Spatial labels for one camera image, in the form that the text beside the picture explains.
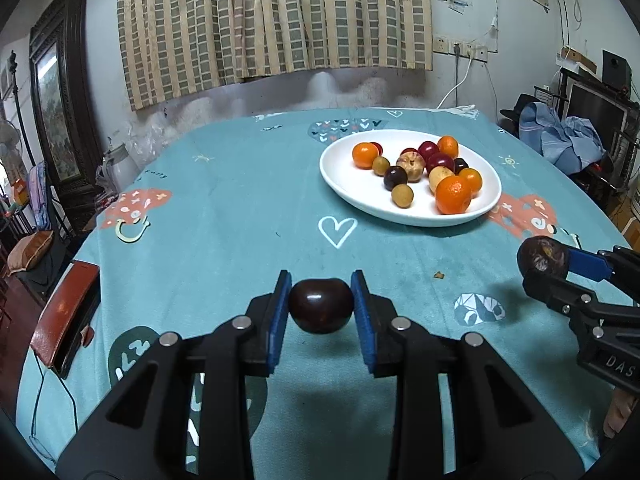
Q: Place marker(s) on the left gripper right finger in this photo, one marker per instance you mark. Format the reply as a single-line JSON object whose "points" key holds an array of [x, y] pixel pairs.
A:
{"points": [[461, 412]]}

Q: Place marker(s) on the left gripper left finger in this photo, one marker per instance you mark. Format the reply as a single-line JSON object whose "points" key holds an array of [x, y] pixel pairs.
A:
{"points": [[139, 429]]}

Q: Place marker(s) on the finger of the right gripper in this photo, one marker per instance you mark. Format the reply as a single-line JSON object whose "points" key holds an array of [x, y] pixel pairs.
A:
{"points": [[588, 265], [556, 293]]}

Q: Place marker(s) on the yellow orange tangerine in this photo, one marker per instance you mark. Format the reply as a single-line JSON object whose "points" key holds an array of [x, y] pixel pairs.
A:
{"points": [[473, 179]]}

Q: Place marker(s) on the large bumpy orange mandarin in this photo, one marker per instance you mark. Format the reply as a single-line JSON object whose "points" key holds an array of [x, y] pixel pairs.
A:
{"points": [[453, 195]]}

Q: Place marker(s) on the small black plum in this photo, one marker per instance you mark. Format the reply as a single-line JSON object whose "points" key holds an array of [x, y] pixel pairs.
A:
{"points": [[459, 165]]}

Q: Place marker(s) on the yellow spotted fruit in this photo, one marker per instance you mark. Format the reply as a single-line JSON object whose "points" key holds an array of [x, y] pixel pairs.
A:
{"points": [[436, 176]]}

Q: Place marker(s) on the large dark red plum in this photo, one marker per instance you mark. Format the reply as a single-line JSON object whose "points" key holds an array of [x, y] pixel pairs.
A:
{"points": [[439, 160]]}

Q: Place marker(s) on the small orange tangerine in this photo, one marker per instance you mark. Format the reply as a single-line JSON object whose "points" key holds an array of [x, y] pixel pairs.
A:
{"points": [[449, 146]]}

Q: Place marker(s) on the yellow green small fruit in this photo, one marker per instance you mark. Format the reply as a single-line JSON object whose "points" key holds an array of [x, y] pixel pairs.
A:
{"points": [[402, 196]]}

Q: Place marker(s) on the beige round fruit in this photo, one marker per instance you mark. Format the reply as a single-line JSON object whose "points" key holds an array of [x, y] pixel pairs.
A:
{"points": [[413, 164]]}

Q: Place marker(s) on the dark purple plum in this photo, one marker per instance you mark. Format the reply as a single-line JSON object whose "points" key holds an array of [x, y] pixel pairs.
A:
{"points": [[394, 176]]}

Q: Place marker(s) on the smooth orange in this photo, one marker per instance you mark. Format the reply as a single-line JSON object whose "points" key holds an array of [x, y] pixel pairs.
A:
{"points": [[364, 154]]}

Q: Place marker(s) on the dark brown plum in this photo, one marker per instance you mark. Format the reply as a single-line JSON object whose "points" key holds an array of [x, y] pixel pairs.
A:
{"points": [[543, 254]]}

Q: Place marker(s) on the small red cherry tomato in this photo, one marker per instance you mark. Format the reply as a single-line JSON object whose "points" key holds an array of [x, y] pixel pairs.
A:
{"points": [[409, 150]]}

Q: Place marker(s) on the small olive yellow fruit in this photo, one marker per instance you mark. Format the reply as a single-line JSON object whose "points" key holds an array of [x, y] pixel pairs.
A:
{"points": [[380, 166]]}

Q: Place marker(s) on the right hand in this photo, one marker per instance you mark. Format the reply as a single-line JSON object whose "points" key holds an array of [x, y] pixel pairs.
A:
{"points": [[619, 411]]}

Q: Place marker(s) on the blue clothes pile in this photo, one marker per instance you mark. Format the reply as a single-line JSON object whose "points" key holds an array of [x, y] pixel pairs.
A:
{"points": [[571, 144]]}

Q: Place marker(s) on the black monitor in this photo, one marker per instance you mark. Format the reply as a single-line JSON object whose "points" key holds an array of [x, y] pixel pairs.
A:
{"points": [[610, 112]]}

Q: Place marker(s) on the teal patterned tablecloth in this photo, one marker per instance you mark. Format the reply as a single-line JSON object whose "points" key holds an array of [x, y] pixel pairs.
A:
{"points": [[229, 206]]}

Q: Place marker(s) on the white power strip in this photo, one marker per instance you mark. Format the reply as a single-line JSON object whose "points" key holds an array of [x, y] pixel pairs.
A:
{"points": [[444, 45]]}

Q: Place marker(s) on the dark framed picture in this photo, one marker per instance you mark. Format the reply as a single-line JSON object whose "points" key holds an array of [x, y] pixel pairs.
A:
{"points": [[61, 101]]}

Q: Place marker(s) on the striped checked curtain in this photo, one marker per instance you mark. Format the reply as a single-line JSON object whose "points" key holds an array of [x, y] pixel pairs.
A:
{"points": [[175, 48]]}

